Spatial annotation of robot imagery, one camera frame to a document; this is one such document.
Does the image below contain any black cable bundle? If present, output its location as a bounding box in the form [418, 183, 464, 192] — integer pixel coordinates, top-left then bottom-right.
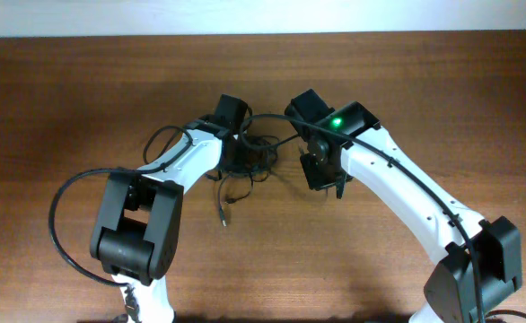
[204, 134, 309, 228]

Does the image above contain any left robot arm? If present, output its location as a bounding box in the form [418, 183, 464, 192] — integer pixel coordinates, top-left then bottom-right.
[90, 94, 252, 322]

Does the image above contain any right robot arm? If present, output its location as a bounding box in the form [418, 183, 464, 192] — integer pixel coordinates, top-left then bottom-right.
[285, 90, 522, 322]

